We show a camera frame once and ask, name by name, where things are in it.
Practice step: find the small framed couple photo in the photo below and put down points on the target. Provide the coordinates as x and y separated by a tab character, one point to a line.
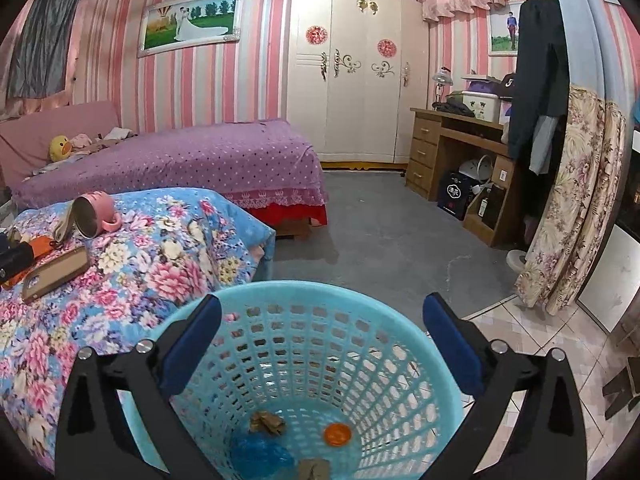
504	29

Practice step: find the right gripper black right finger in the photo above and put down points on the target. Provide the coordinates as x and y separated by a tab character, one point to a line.
548	440

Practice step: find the floral beige curtain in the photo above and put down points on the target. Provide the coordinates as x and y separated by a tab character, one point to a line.
580	203

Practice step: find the blue plastic bag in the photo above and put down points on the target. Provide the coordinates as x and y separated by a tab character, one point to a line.
259	456

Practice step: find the grey folded cloth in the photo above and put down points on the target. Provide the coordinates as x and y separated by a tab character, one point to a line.
64	227

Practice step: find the purple dotted bed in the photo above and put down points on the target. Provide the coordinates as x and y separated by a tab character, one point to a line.
266	168

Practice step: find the white wardrobe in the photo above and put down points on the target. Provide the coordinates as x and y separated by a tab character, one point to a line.
357	69

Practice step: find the floral blue bed sheet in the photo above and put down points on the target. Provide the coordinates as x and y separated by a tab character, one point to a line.
174	245

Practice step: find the black hanging coat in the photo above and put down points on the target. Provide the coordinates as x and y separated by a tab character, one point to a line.
539	102

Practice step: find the white appliance under desk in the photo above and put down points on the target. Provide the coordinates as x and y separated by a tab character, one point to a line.
479	170

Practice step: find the light blue laundry basket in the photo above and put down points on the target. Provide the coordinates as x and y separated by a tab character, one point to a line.
314	354

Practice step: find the desk lamp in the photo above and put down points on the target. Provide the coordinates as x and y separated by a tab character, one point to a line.
442	79

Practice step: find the grey window curtain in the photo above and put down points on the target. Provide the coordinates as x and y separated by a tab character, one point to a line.
39	59

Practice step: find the brown phone case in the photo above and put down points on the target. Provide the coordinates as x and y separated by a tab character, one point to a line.
55	273

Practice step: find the framed wedding photo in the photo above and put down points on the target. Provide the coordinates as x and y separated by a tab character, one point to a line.
179	24

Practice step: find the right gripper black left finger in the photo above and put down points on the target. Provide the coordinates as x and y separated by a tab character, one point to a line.
116	421

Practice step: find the white storage box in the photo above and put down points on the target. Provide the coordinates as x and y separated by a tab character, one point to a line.
484	106

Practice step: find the black box under desk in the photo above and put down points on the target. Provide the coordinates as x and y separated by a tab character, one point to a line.
455	192

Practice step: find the pink sofa headboard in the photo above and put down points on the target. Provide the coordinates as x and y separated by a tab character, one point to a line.
25	141

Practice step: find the orange flat plastic sheet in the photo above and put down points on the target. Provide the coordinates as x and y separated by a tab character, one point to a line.
42	246

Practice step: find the wooden desk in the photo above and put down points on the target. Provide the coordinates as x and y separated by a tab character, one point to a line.
441	143

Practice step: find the yellow duck plush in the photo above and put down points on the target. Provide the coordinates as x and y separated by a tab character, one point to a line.
60	148

